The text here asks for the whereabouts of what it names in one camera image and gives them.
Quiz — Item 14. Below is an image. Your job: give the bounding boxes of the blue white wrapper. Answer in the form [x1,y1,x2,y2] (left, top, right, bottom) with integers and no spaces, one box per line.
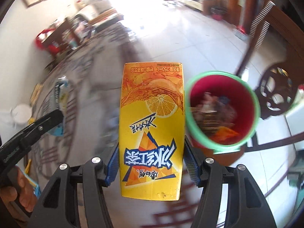
[48,76,70,136]

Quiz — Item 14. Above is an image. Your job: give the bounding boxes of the orange snack bag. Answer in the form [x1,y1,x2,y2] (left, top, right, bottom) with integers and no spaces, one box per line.
[209,126,240,144]

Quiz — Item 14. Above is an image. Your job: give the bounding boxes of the red green trash bin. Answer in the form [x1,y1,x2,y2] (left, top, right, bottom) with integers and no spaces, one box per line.
[185,71,261,154]

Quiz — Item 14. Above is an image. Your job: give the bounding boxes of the yellow iced tea carton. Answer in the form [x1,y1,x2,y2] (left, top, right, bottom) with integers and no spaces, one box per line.
[119,62,185,201]

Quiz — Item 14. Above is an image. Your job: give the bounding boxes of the person's left hand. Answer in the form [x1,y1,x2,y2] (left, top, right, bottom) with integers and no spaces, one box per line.
[1,166,38,216]

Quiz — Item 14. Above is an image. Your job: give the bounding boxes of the yellow pencil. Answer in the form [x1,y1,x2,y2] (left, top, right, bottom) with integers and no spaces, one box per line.
[25,158,32,175]

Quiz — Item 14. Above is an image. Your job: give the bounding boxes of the white desk lamp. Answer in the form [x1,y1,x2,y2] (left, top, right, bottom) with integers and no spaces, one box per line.
[1,104,32,126]

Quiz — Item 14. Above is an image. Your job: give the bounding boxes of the red bag on rack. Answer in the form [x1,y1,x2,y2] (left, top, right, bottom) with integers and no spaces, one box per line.
[35,28,61,58]

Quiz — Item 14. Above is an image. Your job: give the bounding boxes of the dark wooden chair right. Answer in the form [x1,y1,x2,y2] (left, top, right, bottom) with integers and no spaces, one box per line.
[235,0,304,152]

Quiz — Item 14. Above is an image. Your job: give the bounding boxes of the wooden sofa with cushions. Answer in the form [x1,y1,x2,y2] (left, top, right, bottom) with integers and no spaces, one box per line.
[74,0,124,32]

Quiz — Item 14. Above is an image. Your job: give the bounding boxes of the white mop with red base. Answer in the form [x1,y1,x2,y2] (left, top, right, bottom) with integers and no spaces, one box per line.
[235,0,247,41]

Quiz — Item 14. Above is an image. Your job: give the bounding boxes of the small red waste basket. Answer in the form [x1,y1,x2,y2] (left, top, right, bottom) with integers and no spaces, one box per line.
[210,6,227,21]

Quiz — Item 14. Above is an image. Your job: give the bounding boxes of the wooden tv cabinet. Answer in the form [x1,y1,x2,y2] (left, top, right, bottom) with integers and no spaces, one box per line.
[179,0,216,16]

